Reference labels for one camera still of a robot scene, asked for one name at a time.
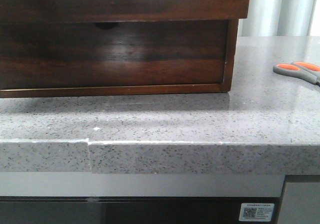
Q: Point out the black oven front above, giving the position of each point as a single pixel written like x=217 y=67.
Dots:
x=128 y=210

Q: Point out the orange grey scissors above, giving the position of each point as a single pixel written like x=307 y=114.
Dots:
x=299 y=69

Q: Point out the white QR code sticker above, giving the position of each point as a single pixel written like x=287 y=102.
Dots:
x=256 y=212

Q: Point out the dark wooden drawer box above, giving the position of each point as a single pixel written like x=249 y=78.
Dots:
x=106 y=14

